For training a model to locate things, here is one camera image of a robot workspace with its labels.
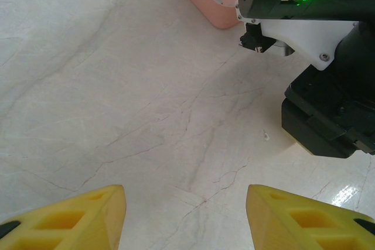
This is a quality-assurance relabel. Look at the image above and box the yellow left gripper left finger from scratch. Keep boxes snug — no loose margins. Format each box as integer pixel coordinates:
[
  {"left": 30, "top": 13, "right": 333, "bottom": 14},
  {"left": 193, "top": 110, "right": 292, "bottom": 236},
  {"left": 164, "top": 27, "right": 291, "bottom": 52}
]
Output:
[{"left": 0, "top": 184, "right": 127, "bottom": 250}]

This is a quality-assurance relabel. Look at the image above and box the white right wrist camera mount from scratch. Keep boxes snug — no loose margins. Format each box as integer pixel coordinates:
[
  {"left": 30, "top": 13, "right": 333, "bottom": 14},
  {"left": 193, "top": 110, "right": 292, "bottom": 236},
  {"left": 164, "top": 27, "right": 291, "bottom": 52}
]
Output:
[{"left": 237, "top": 17, "right": 360, "bottom": 72}]

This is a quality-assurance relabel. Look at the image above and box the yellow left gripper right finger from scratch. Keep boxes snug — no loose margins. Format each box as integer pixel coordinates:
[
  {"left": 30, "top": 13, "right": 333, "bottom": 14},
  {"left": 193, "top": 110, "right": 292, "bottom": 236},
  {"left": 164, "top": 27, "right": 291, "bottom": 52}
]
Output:
[{"left": 245, "top": 184, "right": 375, "bottom": 250}]

